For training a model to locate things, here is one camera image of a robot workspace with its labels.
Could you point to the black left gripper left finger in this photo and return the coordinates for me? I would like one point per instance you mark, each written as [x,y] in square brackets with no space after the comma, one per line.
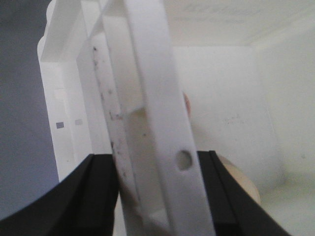
[82,204]

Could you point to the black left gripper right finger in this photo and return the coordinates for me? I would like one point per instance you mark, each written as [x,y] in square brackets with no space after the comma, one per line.
[234,211]

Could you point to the yellow plush ball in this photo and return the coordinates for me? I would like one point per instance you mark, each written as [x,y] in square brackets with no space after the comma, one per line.
[241,179]

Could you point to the pink plush ball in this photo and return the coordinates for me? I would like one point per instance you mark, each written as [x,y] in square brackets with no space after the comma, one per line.
[187,105]

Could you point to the white plastic Totelife tote box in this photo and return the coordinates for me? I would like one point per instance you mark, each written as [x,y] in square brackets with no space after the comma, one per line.
[114,73]

